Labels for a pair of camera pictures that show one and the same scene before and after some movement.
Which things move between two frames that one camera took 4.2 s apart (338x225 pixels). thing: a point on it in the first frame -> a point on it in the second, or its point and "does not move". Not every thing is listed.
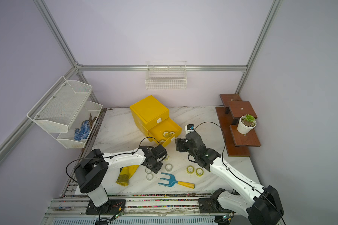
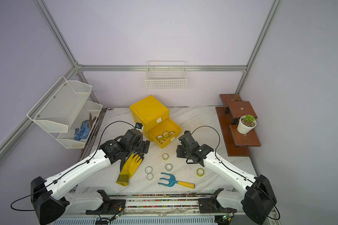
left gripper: x=156 y=169 -> x=146 y=147
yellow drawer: x=165 y=131 does not move
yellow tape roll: x=199 y=172 does not move
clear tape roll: x=168 y=167 does not move
